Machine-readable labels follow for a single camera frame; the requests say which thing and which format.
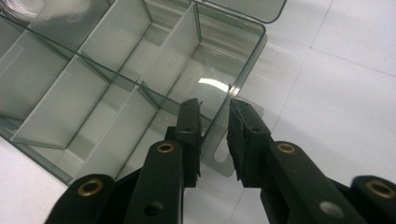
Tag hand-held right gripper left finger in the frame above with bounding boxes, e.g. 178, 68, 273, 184
164, 98, 204, 189

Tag smoky clear plastic organizer box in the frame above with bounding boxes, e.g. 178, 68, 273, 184
0, 0, 288, 186

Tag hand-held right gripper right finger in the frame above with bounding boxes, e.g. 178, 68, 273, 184
226, 98, 275, 189

